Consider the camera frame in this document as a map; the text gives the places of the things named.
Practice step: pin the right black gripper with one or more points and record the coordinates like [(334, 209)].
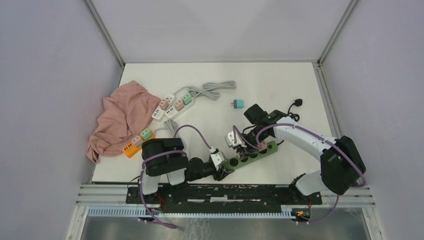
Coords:
[(246, 152)]

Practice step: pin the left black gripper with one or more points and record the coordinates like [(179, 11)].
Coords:
[(220, 175)]

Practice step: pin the white power strip left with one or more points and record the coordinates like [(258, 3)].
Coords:
[(158, 114)]

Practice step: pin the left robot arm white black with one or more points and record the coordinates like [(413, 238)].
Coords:
[(166, 156)]

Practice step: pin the orange power strip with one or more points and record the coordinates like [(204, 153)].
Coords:
[(129, 150)]

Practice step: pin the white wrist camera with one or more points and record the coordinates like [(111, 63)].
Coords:
[(217, 158), (233, 140)]

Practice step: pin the pink cloth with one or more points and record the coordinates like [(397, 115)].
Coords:
[(126, 112)]

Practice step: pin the teal usb charger plug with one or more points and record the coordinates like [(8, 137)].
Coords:
[(237, 104)]

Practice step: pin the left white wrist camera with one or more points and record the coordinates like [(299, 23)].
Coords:
[(217, 158)]

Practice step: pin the green plug on white strip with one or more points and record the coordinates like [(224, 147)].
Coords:
[(186, 99)]

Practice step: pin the pink plug on right strip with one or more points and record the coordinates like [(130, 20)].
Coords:
[(179, 104)]

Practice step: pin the green power strip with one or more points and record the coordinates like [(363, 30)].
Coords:
[(249, 157)]

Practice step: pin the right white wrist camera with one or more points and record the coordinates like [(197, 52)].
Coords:
[(233, 140)]

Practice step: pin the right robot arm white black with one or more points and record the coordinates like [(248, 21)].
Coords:
[(341, 166)]

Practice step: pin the pink charger plug far end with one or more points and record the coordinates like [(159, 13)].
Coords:
[(262, 146)]

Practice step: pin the black mounting base plate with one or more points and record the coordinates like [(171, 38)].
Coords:
[(223, 198)]

